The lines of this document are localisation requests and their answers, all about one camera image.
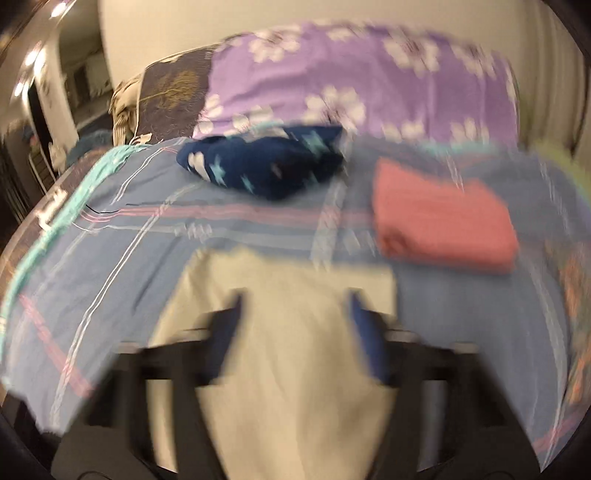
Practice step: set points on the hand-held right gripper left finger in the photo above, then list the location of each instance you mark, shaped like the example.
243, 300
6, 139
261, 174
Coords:
221, 341

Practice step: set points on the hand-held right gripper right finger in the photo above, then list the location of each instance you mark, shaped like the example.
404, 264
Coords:
369, 341

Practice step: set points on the beige garment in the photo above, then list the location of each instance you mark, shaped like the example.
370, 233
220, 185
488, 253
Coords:
295, 360

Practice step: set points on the blue striped blanket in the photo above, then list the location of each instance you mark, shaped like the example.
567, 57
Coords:
138, 249

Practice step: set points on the folded pink cloth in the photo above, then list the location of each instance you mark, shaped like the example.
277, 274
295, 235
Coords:
438, 217

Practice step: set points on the navy star print garment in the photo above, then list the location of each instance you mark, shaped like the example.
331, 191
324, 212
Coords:
268, 161

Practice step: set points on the floral patterned cloth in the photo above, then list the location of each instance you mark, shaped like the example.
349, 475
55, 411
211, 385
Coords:
577, 323

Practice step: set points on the teal blanket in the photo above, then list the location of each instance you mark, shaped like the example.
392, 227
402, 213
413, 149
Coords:
60, 203

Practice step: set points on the dark patterned pillow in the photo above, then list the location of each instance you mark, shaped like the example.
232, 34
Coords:
171, 101

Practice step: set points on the striped beige cloth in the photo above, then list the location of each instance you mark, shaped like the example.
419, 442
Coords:
122, 110

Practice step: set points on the green cloth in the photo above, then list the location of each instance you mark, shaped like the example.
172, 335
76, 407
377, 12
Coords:
558, 161

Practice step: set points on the purple floral pillow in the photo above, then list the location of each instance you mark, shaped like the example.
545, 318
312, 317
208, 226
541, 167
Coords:
360, 78

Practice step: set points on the beige curtain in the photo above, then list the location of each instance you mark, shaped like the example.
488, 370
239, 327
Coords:
547, 78

